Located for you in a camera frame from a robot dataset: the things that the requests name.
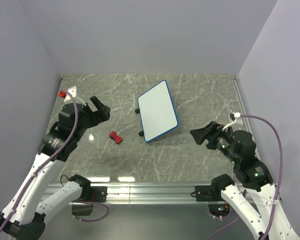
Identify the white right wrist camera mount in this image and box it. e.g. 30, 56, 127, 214
222, 112, 243, 131

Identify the red bone-shaped eraser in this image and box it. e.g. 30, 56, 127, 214
109, 131, 123, 144

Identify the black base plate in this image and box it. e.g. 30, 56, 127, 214
190, 184, 223, 202
77, 186, 108, 203

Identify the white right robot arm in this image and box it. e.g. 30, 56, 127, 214
190, 121, 300, 240

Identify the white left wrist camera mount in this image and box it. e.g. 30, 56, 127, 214
58, 86, 86, 106

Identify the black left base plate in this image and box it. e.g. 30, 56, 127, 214
77, 186, 108, 203

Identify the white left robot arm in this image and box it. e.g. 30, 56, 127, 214
0, 96, 111, 240

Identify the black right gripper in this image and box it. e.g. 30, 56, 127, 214
189, 119, 239, 163

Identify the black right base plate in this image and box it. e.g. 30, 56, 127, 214
190, 184, 223, 202

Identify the blue framed whiteboard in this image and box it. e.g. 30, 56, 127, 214
135, 79, 179, 143

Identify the aluminium mounting rail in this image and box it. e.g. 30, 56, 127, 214
39, 181, 256, 206

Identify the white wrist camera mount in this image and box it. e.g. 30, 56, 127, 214
222, 112, 243, 131
58, 86, 86, 106

